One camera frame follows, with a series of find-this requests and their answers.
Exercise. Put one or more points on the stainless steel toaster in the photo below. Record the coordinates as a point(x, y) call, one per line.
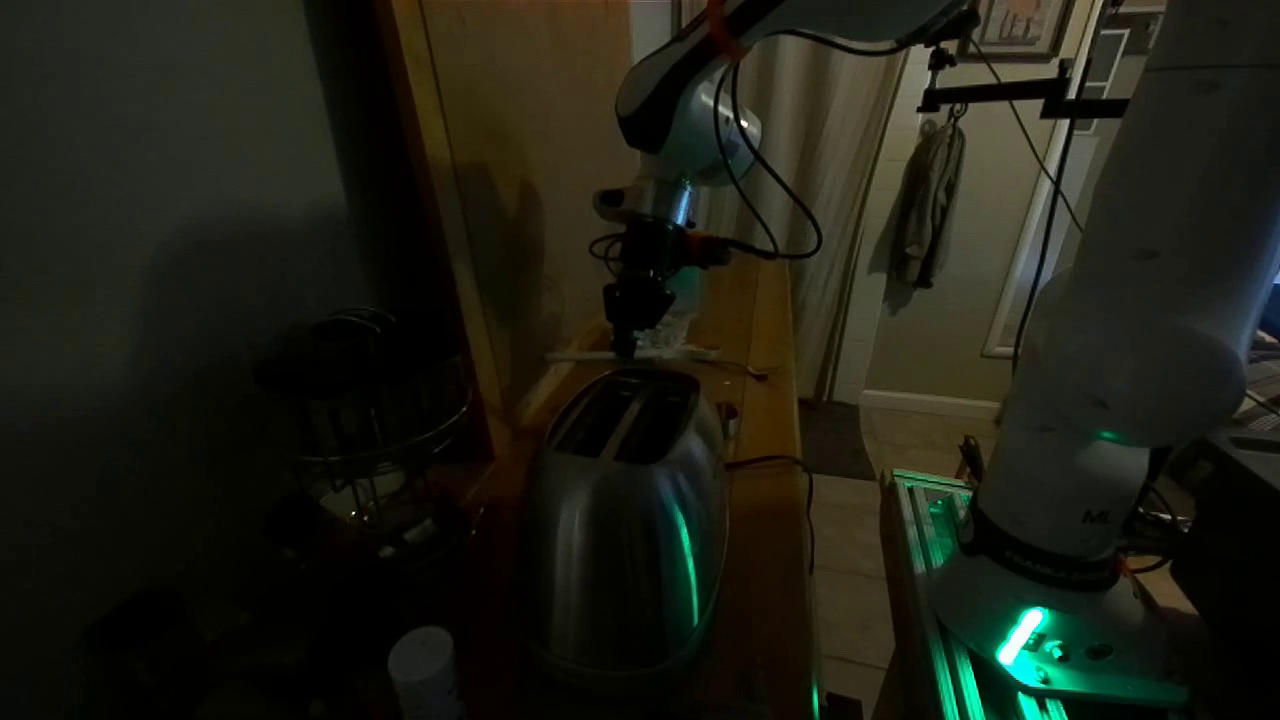
point(620, 535)

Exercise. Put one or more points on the large wooden back panel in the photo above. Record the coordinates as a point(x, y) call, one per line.
point(534, 162)

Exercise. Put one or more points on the white plastic bottle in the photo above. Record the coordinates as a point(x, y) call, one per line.
point(426, 672)

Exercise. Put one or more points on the framed picture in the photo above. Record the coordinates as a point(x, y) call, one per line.
point(1023, 24)

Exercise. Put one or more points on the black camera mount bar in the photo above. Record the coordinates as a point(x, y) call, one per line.
point(995, 99)

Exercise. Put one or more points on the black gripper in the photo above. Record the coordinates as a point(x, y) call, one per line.
point(654, 255)

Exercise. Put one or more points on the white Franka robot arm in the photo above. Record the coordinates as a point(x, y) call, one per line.
point(1145, 332)

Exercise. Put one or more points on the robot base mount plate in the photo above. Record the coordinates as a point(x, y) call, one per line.
point(1065, 641)

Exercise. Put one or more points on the hanging grey towel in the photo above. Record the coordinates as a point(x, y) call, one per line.
point(921, 212)

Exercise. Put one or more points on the wooden spoon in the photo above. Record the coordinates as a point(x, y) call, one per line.
point(574, 356)

